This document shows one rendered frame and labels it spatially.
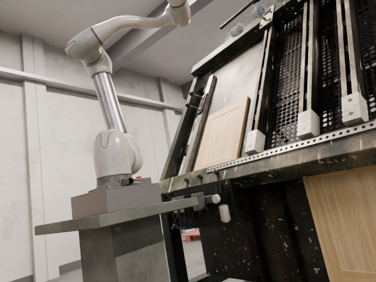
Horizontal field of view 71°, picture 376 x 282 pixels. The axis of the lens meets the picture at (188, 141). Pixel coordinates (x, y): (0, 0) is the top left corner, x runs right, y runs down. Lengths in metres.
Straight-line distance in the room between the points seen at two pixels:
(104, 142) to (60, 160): 3.49
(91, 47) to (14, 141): 3.18
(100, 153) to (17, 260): 3.30
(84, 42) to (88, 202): 0.79
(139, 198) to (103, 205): 0.15
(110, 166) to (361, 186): 1.06
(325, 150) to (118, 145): 0.84
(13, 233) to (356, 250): 3.89
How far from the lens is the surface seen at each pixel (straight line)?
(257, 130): 1.40
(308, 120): 1.23
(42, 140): 4.52
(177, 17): 1.62
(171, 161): 2.02
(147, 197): 1.16
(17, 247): 4.35
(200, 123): 1.98
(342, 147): 1.11
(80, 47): 1.50
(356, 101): 1.17
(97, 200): 1.10
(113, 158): 1.17
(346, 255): 1.44
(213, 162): 1.61
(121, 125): 1.45
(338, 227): 1.41
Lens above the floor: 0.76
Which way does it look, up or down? 12 degrees up
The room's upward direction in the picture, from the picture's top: 10 degrees counter-clockwise
